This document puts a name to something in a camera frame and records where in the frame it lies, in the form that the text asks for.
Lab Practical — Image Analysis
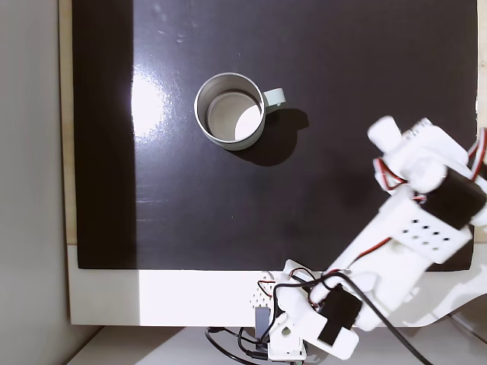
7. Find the white gauze roll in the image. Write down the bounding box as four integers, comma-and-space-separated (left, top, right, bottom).
366, 115, 403, 154

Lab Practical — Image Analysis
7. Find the black table mat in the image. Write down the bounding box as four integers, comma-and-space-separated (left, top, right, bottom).
71, 0, 479, 272

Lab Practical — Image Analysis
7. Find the sage green steel mug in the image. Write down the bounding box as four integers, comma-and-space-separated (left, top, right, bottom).
193, 71, 286, 153

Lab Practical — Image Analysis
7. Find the grey plug block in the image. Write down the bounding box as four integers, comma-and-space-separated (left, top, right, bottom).
254, 306, 270, 336

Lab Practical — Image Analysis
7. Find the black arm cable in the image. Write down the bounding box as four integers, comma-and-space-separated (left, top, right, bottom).
265, 271, 435, 365

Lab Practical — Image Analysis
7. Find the black base cable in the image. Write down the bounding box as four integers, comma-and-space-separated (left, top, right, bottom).
204, 325, 269, 363

